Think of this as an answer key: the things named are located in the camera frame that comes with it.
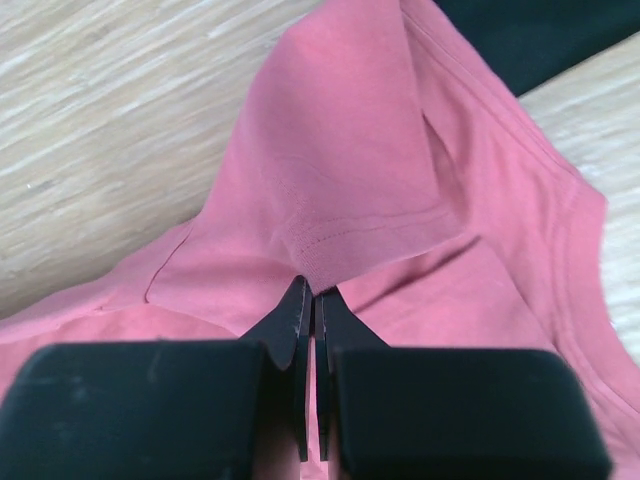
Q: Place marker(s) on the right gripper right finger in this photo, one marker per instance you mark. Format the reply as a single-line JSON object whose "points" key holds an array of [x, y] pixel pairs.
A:
{"points": [[387, 412]]}

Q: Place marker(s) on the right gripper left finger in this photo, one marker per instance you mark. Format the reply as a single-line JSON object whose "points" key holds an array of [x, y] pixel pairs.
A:
{"points": [[206, 409]]}

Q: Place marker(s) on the pink polo t shirt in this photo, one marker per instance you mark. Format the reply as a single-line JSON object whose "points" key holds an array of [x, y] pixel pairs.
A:
{"points": [[377, 152]]}

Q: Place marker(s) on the folded black t shirt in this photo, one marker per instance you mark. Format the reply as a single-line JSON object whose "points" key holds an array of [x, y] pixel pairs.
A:
{"points": [[528, 42]]}

